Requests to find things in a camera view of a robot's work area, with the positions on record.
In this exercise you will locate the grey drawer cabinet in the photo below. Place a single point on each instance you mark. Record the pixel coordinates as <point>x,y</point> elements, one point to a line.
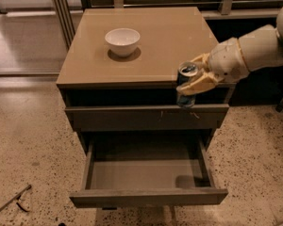
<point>93,76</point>

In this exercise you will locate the white ceramic bowl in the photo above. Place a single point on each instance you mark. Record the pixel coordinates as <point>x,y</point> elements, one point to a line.
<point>122,41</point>

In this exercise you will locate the redbull can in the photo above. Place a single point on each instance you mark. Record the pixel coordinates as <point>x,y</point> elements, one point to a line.
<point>185,72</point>

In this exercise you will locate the closed grey top drawer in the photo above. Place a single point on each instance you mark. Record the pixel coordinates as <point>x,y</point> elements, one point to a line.
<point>139,118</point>

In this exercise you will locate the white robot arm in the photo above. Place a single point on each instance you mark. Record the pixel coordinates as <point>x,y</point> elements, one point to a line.
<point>261,48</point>

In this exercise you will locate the metal rod on floor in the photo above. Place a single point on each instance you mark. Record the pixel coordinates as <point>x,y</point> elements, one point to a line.
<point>16,199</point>

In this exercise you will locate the open middle drawer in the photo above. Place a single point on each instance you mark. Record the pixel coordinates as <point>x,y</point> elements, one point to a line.
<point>150,175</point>

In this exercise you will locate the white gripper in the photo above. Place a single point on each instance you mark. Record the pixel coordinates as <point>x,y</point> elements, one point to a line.
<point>226,61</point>

